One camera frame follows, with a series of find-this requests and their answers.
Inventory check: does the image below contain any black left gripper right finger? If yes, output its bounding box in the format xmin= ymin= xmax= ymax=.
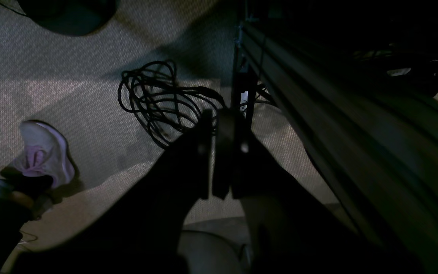
xmin=213 ymin=109 xmax=341 ymax=262

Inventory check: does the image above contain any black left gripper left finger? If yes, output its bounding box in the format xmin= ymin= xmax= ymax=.
xmin=90 ymin=110 xmax=214 ymax=244

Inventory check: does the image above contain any pink white sneaker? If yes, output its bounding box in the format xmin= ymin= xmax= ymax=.
xmin=0 ymin=120 xmax=75 ymax=201

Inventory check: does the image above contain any aluminium table frame rail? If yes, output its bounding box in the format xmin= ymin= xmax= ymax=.
xmin=238 ymin=21 xmax=438 ymax=274

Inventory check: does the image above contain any coiled black cable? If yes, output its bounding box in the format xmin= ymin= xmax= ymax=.
xmin=118 ymin=60 xmax=227 ymax=149

